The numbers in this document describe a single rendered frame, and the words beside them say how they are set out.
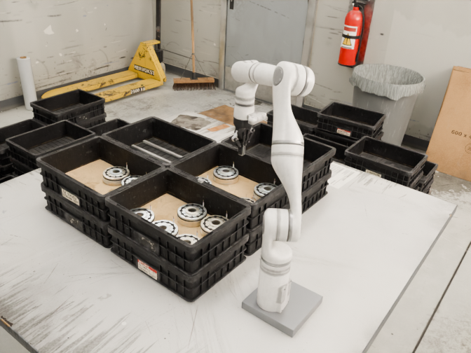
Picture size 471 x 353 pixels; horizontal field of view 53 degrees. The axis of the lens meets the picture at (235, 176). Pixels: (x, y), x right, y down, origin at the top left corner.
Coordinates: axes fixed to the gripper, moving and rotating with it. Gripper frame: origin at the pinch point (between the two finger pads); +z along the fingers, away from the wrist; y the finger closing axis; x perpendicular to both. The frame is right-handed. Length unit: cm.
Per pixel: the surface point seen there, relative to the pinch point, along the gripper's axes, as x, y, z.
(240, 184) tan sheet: 0.5, -0.1, 15.1
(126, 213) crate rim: -6, 52, 5
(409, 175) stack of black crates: 37, -104, 41
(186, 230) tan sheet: 5.5, 36.7, 14.7
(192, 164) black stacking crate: -16.5, 9.8, 8.3
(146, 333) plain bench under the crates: 19, 68, 27
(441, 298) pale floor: 73, -93, 99
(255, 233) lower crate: 22.0, 19.3, 17.4
